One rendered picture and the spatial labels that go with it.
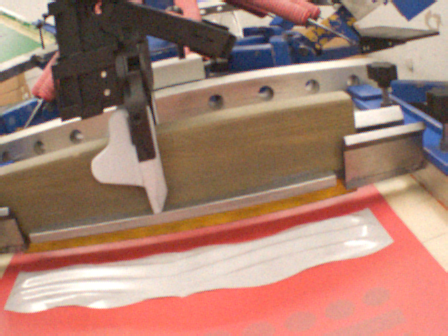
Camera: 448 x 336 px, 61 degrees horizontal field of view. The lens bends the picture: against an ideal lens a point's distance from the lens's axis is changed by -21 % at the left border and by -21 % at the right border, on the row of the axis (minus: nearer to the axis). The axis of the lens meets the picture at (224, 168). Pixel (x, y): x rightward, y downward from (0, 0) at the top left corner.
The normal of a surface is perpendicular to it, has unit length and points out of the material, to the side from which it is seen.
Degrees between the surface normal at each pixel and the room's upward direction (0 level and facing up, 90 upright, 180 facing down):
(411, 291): 0
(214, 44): 92
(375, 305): 0
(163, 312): 0
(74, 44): 90
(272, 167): 90
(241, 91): 90
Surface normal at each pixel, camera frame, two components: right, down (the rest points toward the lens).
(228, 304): -0.18, -0.91
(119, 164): 0.07, 0.22
